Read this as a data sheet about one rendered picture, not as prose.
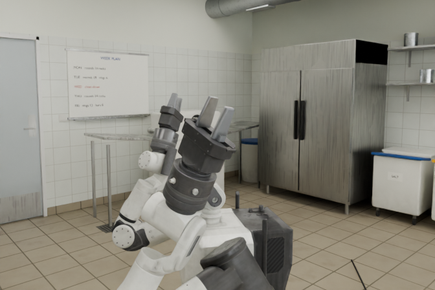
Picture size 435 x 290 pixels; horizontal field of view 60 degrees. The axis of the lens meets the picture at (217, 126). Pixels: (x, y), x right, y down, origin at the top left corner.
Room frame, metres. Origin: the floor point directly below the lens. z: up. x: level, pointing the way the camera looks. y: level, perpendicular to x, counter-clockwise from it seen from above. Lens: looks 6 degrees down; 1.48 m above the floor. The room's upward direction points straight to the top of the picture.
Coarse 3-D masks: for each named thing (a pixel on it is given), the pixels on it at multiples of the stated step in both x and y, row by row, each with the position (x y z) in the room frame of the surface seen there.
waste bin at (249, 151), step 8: (248, 144) 5.93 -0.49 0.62; (256, 144) 5.89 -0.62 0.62; (248, 152) 5.94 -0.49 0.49; (256, 152) 5.90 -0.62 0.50; (248, 160) 5.95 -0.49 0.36; (256, 160) 5.91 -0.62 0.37; (248, 168) 5.96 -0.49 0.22; (256, 168) 5.91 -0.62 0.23; (248, 176) 5.97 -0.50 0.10; (256, 176) 5.92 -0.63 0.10
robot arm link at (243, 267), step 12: (240, 252) 0.81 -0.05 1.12; (228, 264) 0.80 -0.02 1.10; (240, 264) 0.80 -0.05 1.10; (252, 264) 0.81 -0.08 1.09; (204, 276) 0.79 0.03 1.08; (216, 276) 0.78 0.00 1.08; (228, 276) 0.78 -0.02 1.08; (240, 276) 0.79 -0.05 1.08; (252, 276) 0.79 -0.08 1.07; (264, 276) 0.82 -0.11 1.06; (216, 288) 0.76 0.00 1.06; (228, 288) 0.77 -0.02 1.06; (240, 288) 0.78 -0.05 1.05; (252, 288) 0.78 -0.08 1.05; (264, 288) 0.79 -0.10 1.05
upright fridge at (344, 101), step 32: (288, 64) 4.99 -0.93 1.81; (320, 64) 4.62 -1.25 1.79; (352, 64) 4.31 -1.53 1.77; (384, 64) 4.77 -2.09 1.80; (288, 96) 4.92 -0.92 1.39; (320, 96) 4.56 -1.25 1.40; (352, 96) 4.28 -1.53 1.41; (384, 96) 4.80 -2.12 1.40; (288, 128) 4.92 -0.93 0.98; (320, 128) 4.55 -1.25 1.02; (352, 128) 4.29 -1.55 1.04; (384, 128) 4.83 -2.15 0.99; (288, 160) 4.91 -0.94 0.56; (320, 160) 4.54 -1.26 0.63; (352, 160) 4.31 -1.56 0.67; (320, 192) 4.53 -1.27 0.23; (352, 192) 4.32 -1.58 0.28
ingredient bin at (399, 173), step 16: (384, 160) 4.21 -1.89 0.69; (400, 160) 4.09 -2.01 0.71; (416, 160) 3.98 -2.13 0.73; (384, 176) 4.21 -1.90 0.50; (400, 176) 4.08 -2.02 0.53; (416, 176) 3.97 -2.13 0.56; (432, 176) 4.23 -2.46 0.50; (384, 192) 4.20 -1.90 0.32; (400, 192) 4.08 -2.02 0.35; (416, 192) 3.96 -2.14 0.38; (432, 192) 4.25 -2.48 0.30; (384, 208) 4.22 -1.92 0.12; (400, 208) 4.07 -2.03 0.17; (416, 208) 3.96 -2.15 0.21
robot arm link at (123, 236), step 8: (144, 224) 1.25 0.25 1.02; (120, 232) 1.22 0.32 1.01; (128, 232) 1.21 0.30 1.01; (136, 232) 1.22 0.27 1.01; (144, 232) 1.23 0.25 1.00; (152, 232) 1.23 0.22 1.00; (160, 232) 1.23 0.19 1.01; (120, 240) 1.21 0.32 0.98; (128, 240) 1.21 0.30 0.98; (136, 240) 1.21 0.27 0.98; (144, 240) 1.22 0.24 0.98; (152, 240) 1.23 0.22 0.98; (160, 240) 1.23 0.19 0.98; (128, 248) 1.21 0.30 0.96; (136, 248) 1.21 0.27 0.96
